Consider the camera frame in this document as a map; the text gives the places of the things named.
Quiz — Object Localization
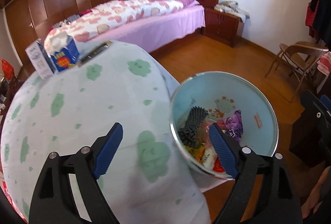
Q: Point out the yellow white plastic bag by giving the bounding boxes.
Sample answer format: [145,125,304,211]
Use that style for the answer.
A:
[202,146,218,170]

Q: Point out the purple wrapper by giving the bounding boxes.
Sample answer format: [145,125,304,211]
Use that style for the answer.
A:
[225,110,243,143]

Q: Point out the black foam net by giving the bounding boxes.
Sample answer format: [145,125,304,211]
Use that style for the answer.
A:
[178,106,208,148]

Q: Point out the pink cellophane wrapper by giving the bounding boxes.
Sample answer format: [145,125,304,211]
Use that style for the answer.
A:
[197,119,225,148]

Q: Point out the light blue trash bin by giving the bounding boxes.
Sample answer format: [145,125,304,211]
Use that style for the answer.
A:
[169,71,279,179]

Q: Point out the person's right hand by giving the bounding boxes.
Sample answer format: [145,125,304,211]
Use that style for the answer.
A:
[301,178,324,218]

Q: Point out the red striped towel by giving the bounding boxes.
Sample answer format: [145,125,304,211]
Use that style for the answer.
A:
[317,51,331,77]

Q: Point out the wicker folding chair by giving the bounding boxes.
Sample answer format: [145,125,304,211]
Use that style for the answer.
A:
[264,41,329,103]

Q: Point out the hanging dark clothes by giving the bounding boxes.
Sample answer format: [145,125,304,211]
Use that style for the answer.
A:
[305,0,330,50]

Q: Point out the cloud pattern tablecloth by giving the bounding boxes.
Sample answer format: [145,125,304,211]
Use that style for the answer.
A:
[1,42,217,223]

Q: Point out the wooden nightstand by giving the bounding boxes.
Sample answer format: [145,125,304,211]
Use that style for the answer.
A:
[204,8,244,47]

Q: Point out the crumpled clothes on nightstand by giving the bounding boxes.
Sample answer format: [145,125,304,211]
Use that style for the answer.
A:
[214,0,250,23]

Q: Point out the red gift bag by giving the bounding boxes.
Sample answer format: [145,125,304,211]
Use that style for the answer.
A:
[1,59,15,81]

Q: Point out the white paper box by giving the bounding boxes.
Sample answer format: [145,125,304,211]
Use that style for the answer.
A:
[25,39,55,80]

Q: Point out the blue milk carton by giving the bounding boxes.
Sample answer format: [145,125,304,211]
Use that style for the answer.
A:
[44,32,80,72]

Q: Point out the purple bed sheet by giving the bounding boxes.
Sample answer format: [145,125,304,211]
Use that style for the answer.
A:
[91,5,205,52]

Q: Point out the wooden door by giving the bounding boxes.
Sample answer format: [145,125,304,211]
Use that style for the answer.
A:
[5,0,38,65]

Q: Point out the heart pattern quilt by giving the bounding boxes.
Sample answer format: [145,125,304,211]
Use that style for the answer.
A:
[44,0,187,47]

